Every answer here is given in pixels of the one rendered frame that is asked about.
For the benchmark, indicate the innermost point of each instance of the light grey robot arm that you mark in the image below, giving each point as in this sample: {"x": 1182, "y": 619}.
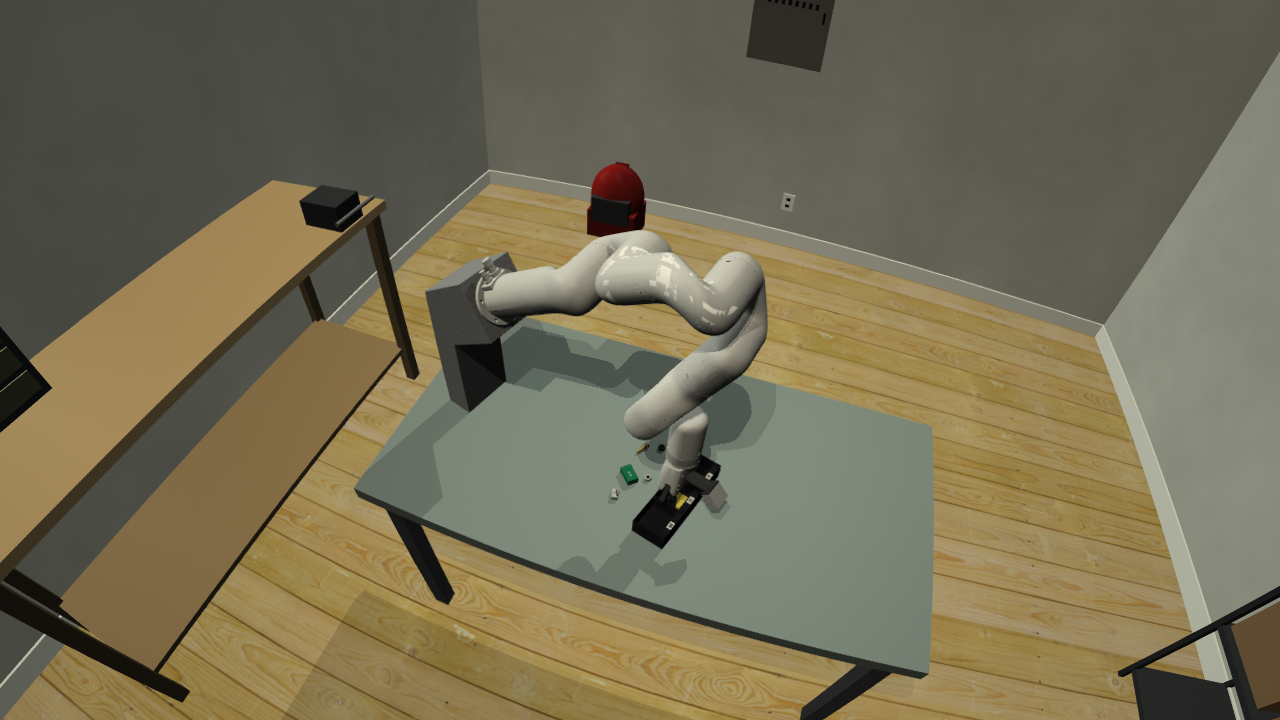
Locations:
{"x": 712, "y": 306}

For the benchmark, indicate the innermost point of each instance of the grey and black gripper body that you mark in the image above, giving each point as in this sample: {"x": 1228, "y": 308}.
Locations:
{"x": 673, "y": 476}

